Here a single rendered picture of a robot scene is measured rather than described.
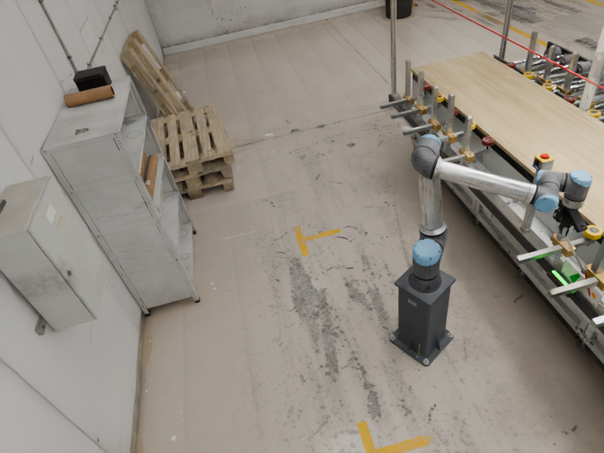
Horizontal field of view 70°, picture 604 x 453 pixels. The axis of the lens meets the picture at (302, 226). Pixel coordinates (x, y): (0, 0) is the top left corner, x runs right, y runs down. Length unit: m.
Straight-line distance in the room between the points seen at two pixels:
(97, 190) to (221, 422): 1.64
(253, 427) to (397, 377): 0.96
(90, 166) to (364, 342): 2.09
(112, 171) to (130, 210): 0.31
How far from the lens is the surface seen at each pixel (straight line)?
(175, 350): 3.42
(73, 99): 3.26
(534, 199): 2.16
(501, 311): 3.37
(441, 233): 2.55
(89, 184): 2.94
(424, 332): 2.82
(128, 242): 3.19
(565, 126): 3.57
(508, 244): 3.58
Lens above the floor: 2.62
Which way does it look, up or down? 41 degrees down
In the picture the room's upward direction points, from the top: 11 degrees counter-clockwise
